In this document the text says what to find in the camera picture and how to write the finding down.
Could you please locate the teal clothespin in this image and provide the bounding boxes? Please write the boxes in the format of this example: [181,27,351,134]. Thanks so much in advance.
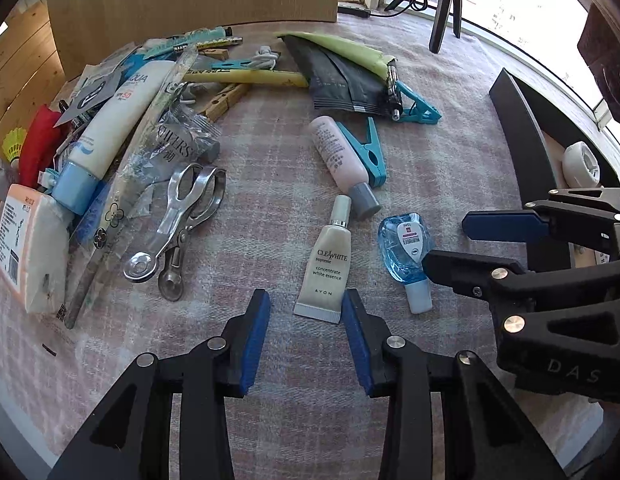
[335,117,388,188]
[211,57,279,72]
[390,80,442,126]

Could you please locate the blue hand sanitizer bottle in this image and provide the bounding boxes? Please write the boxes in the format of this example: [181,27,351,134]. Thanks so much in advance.
[378,213,435,314]

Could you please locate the blue plastic packet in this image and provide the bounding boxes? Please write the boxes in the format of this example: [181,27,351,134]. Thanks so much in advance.
[121,51,152,77]

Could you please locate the white cream tube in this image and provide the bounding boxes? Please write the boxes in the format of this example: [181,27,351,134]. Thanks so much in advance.
[294,195,351,324]

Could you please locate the clear plastic wrapper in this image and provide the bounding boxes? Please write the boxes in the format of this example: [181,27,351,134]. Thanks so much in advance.
[152,105,221,163]

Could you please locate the white tape roll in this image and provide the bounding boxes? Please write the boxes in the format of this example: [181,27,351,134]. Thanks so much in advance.
[562,142,603,189]

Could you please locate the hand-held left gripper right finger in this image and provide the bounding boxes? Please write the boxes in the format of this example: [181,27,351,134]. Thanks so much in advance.
[341,289,565,480]

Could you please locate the clear floral printed bag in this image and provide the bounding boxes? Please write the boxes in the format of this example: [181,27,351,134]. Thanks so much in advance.
[64,45,198,331]

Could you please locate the white sunscreen tube blue cap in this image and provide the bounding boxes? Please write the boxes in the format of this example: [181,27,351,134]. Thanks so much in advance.
[55,60,177,216]

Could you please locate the plaid blanket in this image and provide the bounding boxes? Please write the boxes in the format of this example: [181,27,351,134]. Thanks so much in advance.
[0,10,606,467]

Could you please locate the metal tongs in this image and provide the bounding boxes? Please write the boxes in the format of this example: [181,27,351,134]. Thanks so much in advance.
[122,162,227,302]

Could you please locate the long yellow packet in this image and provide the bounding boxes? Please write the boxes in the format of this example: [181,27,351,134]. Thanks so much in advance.
[182,67,311,89]

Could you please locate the yellow shuttlecock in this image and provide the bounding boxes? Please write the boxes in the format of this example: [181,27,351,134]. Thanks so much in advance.
[1,129,29,167]

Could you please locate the red pouch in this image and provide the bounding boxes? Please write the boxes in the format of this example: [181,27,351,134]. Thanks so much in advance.
[17,105,67,192]

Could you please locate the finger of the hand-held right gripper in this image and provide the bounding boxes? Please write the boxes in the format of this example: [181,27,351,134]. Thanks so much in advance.
[462,187,620,255]
[422,250,535,306]

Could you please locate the wooden board panel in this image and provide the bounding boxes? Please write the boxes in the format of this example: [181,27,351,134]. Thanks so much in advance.
[45,0,339,77]

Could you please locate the pale green pouch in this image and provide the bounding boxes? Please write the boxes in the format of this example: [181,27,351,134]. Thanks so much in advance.
[276,31,397,78]

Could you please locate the pink lotion bottle grey cap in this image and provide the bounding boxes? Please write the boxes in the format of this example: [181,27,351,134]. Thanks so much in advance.
[310,116,381,219]

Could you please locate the toothpaste tube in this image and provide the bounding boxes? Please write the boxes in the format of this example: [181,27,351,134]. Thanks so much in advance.
[167,25,243,50]

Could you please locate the grey card black tag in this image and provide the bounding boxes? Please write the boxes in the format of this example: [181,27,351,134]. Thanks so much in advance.
[54,60,127,127]

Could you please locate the black tripod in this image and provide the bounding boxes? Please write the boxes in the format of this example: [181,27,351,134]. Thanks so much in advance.
[385,0,464,55]

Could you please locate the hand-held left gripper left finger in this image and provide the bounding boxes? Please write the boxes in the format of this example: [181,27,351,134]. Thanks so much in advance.
[47,289,271,480]

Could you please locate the white coiled cable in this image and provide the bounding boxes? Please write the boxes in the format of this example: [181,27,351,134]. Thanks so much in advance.
[251,45,281,68]

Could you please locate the orange tissue pack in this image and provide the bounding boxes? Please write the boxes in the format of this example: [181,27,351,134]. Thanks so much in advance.
[0,184,77,316]

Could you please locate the black storage container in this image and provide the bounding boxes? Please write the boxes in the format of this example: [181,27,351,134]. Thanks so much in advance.
[488,67,620,272]

